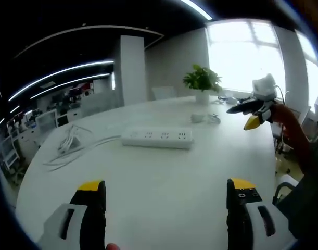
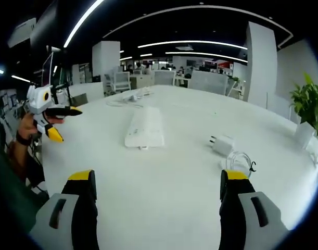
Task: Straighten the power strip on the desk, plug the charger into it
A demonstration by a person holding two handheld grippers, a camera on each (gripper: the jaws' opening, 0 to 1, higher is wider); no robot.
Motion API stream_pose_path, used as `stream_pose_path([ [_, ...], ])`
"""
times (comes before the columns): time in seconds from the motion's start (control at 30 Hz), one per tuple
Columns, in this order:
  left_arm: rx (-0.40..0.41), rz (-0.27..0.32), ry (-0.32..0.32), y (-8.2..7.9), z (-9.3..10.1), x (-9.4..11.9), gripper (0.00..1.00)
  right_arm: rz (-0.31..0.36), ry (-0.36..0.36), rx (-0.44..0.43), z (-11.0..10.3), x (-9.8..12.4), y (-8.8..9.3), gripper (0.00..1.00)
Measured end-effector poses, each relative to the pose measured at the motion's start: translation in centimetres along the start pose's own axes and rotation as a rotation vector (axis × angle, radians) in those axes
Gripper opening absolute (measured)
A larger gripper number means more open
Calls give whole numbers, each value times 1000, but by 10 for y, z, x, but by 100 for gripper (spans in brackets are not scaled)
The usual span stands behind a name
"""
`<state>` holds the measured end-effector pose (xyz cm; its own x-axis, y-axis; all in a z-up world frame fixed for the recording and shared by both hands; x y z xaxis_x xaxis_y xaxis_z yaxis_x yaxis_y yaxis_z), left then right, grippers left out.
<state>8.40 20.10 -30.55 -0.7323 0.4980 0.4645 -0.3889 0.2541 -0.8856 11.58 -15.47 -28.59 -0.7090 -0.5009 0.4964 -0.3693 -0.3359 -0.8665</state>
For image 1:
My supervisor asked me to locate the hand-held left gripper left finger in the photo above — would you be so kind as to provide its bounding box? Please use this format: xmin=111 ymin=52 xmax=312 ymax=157
xmin=37 ymin=180 xmax=107 ymax=250

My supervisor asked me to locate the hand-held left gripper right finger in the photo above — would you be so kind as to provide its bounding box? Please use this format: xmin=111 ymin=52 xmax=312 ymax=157
xmin=225 ymin=178 xmax=296 ymax=250

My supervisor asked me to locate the white power strip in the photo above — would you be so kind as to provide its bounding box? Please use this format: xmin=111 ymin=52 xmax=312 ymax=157
xmin=121 ymin=127 xmax=194 ymax=149

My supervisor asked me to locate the white desk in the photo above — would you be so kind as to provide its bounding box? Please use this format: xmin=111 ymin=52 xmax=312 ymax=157
xmin=15 ymin=95 xmax=277 ymax=250

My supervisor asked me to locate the ceiling light strip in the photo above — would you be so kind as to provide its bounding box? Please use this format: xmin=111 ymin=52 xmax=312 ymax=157
xmin=7 ymin=60 xmax=115 ymax=102
xmin=30 ymin=72 xmax=111 ymax=100

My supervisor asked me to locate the clutter of small items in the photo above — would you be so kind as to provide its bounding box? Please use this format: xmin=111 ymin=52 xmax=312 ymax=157
xmin=217 ymin=94 xmax=244 ymax=105

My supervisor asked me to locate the bright window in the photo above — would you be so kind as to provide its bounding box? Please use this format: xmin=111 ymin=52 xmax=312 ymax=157
xmin=205 ymin=19 xmax=318 ymax=110

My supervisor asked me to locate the green potted plant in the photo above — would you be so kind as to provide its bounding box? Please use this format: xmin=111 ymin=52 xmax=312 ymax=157
xmin=182 ymin=64 xmax=223 ymax=106

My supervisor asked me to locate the office chair with armrest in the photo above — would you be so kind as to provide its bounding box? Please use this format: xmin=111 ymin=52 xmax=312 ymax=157
xmin=272 ymin=173 xmax=304 ymax=210

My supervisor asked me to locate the person's dark clothing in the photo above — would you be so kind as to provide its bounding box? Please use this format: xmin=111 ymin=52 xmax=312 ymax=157
xmin=285 ymin=85 xmax=318 ymax=242

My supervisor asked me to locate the thin gripper cable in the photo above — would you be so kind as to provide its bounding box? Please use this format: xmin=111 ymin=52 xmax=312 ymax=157
xmin=274 ymin=84 xmax=290 ymax=106

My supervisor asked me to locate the white charger cable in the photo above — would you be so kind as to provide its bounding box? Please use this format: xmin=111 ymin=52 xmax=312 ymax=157
xmin=205 ymin=112 xmax=222 ymax=124

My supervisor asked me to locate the white power strip cable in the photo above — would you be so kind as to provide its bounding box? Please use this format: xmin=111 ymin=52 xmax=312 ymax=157
xmin=43 ymin=134 xmax=123 ymax=172

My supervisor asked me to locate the white coiled cable bundle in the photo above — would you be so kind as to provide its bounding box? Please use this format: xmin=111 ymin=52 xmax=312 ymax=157
xmin=56 ymin=124 xmax=83 ymax=155

